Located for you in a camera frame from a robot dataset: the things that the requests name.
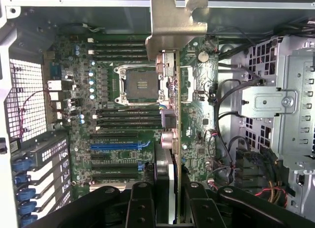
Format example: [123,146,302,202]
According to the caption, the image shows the disk power wire bundle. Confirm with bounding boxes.
[235,145,289,210]

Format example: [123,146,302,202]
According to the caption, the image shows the CPU socket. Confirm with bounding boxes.
[114,64,170,107]

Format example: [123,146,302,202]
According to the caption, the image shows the black RAM slot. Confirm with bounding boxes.
[95,108,162,115]
[94,55,148,62]
[95,119,162,125]
[88,38,148,45]
[88,49,148,56]
[94,44,148,50]
[93,114,162,120]

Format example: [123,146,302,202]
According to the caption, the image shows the short black expansion slot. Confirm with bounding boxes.
[92,153,112,161]

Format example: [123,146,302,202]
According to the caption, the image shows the round coin cell battery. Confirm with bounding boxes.
[197,50,210,64]

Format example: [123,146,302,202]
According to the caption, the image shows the metal socket cover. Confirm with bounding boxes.
[182,65,200,104]

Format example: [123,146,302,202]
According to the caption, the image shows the green motherboard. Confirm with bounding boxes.
[43,34,220,189]

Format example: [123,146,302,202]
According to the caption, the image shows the metal disk bay cage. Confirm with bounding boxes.
[240,35,315,174]

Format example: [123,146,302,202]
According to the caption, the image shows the blue expansion slot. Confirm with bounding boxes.
[90,140,151,151]

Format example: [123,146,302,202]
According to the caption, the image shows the open black PC case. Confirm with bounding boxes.
[0,0,315,228]

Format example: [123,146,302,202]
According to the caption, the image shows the long black expansion slot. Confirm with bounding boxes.
[90,163,144,171]
[92,172,141,180]
[89,132,139,140]

